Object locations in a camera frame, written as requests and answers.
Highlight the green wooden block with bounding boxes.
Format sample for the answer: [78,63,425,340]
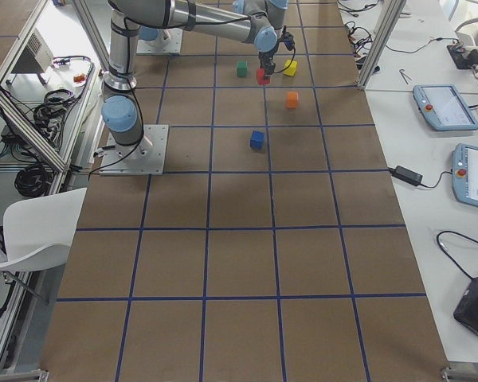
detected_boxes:
[236,60,249,78]

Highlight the blue wooden block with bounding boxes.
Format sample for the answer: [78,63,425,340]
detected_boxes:
[249,131,264,150]

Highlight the upper teach pendant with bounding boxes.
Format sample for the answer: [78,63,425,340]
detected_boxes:
[412,84,478,131]

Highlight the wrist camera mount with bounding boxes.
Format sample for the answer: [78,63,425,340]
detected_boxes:
[280,25,296,51]

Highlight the lower teach pendant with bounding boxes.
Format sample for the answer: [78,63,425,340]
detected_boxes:
[452,143,478,207]

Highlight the teach pendant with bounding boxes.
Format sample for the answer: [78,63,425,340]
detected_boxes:
[412,84,478,131]
[452,143,478,207]

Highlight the orange wooden block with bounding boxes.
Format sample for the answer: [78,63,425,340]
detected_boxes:
[285,91,300,109]

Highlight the black power adapter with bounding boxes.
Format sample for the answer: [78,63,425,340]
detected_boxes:
[389,166,422,186]

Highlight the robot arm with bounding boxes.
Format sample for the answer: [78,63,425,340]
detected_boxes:
[101,0,295,160]

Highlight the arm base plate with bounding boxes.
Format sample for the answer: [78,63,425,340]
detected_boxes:
[136,26,182,56]
[98,124,169,176]

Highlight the white plastic chair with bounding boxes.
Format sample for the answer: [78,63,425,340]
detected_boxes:
[0,187,88,306]

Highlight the red wooden block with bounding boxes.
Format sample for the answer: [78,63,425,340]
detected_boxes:
[256,68,270,86]

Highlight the aluminium frame post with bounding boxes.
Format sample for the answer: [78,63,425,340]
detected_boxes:
[358,0,406,90]

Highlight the yellow wooden block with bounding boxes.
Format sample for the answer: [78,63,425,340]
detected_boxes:
[283,59,298,77]

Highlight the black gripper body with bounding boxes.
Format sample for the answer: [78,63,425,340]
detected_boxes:
[258,44,279,67]

